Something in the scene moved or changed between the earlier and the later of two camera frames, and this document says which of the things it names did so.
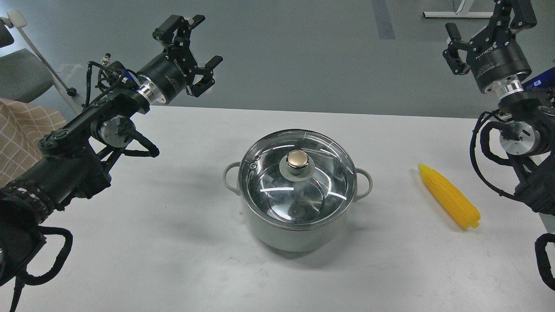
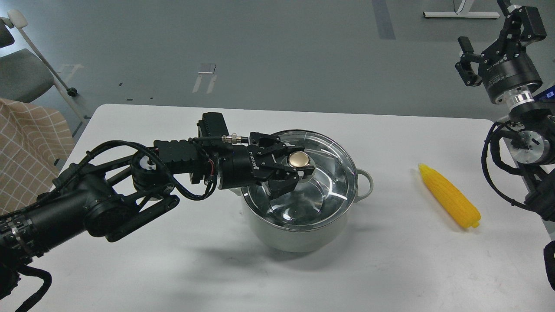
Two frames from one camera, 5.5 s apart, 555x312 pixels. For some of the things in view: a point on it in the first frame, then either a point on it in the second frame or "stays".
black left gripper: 164,78 -> 243,166
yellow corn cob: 452,201 stays
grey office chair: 23,76 stays
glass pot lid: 297,178 stays
